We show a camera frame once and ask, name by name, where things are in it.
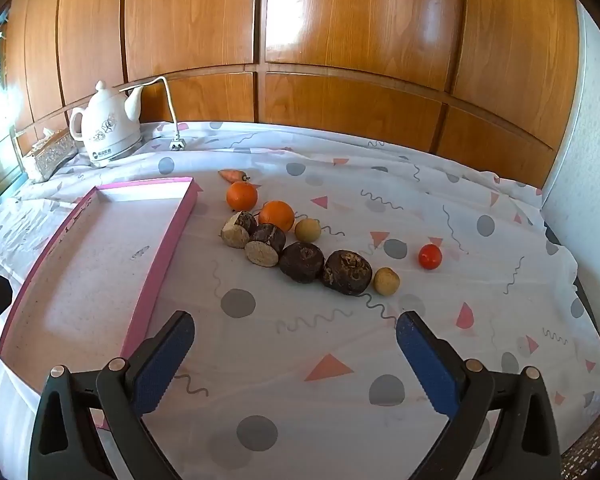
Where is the woven brown mat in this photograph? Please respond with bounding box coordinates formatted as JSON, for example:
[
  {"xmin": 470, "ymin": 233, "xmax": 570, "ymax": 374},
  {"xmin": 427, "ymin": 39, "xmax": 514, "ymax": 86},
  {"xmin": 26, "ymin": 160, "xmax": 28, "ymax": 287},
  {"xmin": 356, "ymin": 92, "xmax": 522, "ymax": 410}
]
[{"xmin": 560, "ymin": 400, "xmax": 600, "ymax": 480}]

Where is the red cherry tomato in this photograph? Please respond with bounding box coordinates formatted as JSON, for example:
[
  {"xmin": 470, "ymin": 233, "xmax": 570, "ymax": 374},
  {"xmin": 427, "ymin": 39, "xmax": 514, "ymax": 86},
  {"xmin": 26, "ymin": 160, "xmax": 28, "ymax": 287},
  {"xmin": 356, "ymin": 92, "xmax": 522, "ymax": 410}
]
[{"xmin": 418, "ymin": 243, "xmax": 443, "ymax": 270}]

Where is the smooth whole water chestnut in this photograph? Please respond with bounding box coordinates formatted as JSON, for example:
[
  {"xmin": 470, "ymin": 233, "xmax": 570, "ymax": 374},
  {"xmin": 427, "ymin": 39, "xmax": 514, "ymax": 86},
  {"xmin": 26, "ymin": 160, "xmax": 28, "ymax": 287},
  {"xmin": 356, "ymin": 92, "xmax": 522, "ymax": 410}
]
[{"xmin": 279, "ymin": 242, "xmax": 326, "ymax": 283}]

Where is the white ceramic electric kettle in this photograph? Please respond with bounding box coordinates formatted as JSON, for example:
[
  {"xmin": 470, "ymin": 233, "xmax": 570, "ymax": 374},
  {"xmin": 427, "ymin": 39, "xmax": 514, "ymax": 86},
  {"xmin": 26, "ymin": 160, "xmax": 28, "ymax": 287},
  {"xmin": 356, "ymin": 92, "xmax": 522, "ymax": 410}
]
[{"xmin": 69, "ymin": 80, "xmax": 145, "ymax": 168}]

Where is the orange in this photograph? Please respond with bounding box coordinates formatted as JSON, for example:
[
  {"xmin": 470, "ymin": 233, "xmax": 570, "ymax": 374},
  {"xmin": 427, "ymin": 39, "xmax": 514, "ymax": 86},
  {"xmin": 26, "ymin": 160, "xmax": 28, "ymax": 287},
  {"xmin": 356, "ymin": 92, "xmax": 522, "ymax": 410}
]
[
  {"xmin": 226, "ymin": 181, "xmax": 259, "ymax": 212},
  {"xmin": 258, "ymin": 200, "xmax": 296, "ymax": 233}
]

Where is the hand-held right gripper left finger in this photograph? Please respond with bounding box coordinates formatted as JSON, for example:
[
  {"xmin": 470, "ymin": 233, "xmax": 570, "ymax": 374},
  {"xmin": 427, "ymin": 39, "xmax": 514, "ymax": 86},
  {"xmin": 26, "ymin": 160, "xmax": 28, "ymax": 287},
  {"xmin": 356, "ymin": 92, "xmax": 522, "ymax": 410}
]
[{"xmin": 28, "ymin": 310, "xmax": 197, "ymax": 480}]

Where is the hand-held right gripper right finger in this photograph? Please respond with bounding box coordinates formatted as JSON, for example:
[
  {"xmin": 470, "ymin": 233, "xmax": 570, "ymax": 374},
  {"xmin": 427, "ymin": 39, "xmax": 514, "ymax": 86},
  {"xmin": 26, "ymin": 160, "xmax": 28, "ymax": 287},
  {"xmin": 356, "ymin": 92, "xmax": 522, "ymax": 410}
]
[{"xmin": 395, "ymin": 310, "xmax": 563, "ymax": 480}]

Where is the scarred whole water chestnut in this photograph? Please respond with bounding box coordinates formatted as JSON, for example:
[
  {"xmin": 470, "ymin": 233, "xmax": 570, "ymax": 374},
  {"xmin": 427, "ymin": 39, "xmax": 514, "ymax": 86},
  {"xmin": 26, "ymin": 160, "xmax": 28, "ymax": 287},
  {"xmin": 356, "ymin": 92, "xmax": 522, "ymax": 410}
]
[{"xmin": 322, "ymin": 250, "xmax": 374, "ymax": 296}]

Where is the white power cord with plug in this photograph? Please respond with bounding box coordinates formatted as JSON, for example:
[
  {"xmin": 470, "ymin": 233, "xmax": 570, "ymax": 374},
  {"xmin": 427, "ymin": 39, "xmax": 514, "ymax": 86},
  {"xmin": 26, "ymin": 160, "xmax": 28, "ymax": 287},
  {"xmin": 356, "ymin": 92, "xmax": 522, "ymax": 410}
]
[{"xmin": 120, "ymin": 76, "xmax": 187, "ymax": 152}]

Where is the pink shallow box tray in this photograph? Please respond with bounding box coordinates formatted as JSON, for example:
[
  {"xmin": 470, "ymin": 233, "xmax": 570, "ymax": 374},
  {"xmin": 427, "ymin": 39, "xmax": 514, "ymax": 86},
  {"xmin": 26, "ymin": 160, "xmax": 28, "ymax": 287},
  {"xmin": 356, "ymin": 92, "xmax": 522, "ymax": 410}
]
[{"xmin": 0, "ymin": 176, "xmax": 205, "ymax": 431}]

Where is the tan longan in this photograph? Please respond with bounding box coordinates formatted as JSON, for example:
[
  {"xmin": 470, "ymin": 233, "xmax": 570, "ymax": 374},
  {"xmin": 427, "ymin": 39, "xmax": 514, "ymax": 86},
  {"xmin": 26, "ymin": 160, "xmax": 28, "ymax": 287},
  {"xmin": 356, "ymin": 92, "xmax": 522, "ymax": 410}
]
[
  {"xmin": 373, "ymin": 267, "xmax": 400, "ymax": 296},
  {"xmin": 294, "ymin": 218, "xmax": 322, "ymax": 243}
]

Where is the silver patterned tissue box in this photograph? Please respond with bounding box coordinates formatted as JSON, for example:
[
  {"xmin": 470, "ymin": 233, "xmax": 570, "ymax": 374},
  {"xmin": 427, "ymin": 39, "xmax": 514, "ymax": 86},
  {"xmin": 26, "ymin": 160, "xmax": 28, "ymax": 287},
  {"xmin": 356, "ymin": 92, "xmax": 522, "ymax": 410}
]
[{"xmin": 22, "ymin": 129, "xmax": 79, "ymax": 183}]

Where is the patterned white tablecloth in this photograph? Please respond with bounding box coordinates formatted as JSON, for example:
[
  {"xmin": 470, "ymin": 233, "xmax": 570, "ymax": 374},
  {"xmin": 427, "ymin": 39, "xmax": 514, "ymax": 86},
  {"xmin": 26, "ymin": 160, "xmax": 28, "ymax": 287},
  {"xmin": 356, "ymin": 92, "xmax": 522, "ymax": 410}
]
[{"xmin": 0, "ymin": 120, "xmax": 600, "ymax": 480}]

